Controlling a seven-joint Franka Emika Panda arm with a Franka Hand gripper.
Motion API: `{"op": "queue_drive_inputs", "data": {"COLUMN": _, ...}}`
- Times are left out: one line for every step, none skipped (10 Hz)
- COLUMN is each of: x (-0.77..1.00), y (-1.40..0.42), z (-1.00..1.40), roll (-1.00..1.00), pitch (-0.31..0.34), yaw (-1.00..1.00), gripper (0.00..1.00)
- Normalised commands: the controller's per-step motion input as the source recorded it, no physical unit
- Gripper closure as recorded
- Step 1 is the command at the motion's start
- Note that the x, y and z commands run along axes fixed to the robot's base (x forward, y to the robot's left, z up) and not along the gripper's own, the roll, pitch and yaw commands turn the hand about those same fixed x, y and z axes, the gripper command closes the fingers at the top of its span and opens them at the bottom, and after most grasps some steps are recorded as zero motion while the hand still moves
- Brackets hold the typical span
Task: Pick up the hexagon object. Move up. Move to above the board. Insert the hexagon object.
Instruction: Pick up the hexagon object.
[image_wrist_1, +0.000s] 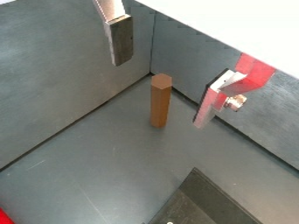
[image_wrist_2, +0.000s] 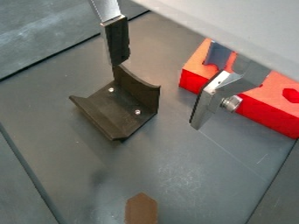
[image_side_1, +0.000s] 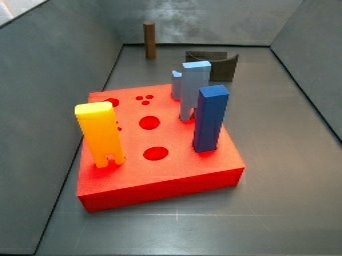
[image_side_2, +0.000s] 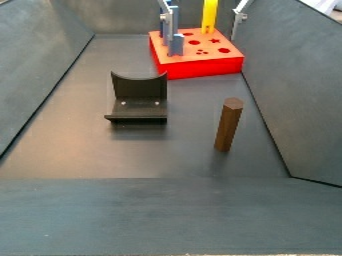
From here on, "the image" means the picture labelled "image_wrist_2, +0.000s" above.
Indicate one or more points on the brown hexagon peg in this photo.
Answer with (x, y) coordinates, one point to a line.
(141, 210)

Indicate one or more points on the red shape board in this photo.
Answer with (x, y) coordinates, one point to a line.
(270, 104)

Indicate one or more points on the black curved holder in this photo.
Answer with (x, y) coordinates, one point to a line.
(122, 106)

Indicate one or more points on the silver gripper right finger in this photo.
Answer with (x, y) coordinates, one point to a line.
(219, 93)

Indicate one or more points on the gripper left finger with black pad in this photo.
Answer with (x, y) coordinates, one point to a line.
(114, 28)

